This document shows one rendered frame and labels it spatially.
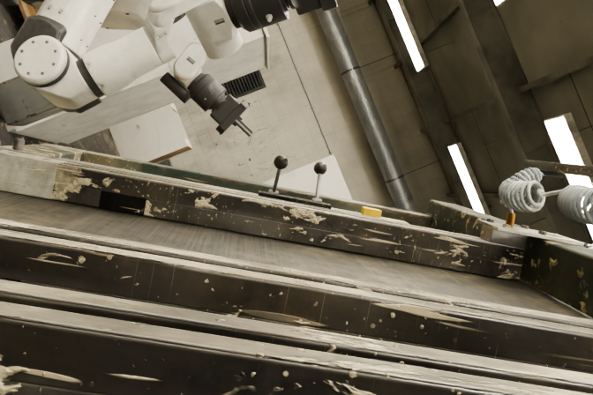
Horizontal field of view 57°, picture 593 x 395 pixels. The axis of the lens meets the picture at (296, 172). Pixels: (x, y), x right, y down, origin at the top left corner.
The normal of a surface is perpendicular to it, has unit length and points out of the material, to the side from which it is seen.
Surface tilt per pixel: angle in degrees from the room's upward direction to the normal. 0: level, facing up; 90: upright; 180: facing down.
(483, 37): 90
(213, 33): 105
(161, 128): 90
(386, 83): 90
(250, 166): 90
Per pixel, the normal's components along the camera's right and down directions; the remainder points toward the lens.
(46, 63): -0.04, -0.25
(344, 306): 0.09, 0.07
